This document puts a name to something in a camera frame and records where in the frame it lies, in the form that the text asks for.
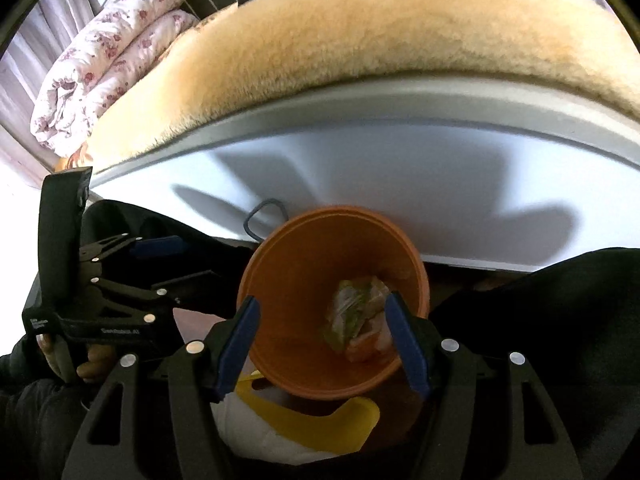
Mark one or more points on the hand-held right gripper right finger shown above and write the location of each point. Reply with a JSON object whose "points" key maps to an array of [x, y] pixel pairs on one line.
{"points": [[407, 345]]}

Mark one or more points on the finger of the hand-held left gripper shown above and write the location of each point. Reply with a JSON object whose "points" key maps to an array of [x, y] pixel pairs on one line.
{"points": [[130, 300], [160, 247]]}

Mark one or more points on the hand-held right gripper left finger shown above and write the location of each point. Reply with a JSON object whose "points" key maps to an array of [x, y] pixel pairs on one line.
{"points": [[240, 345]]}

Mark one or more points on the clear plastic wrapper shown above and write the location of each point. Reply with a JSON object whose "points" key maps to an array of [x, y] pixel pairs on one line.
{"points": [[352, 310]]}

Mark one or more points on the orange plastic bin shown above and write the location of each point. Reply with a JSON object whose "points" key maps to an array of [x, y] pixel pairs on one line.
{"points": [[295, 285]]}

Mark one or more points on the person's left forearm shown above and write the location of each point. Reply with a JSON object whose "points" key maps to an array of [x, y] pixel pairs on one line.
{"points": [[35, 420]]}

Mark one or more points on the person's left hand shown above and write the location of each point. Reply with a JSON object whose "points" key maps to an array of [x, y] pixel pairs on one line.
{"points": [[95, 362]]}

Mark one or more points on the pale pink sheet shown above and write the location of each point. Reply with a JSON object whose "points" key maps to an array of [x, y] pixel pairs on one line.
{"points": [[196, 322]]}

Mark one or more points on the white and yellow bag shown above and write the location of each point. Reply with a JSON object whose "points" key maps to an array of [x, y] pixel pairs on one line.
{"points": [[300, 425]]}

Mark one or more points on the folded pink floral quilt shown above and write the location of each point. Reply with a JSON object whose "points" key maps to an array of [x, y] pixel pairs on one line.
{"points": [[110, 55]]}

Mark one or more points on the white curtain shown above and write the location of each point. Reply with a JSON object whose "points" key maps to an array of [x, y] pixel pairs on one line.
{"points": [[35, 45]]}

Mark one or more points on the beige floral plush blanket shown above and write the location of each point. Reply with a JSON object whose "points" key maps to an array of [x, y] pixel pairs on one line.
{"points": [[380, 35]]}

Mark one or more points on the white bed frame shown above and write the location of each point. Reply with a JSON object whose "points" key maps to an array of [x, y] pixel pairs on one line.
{"points": [[380, 170]]}

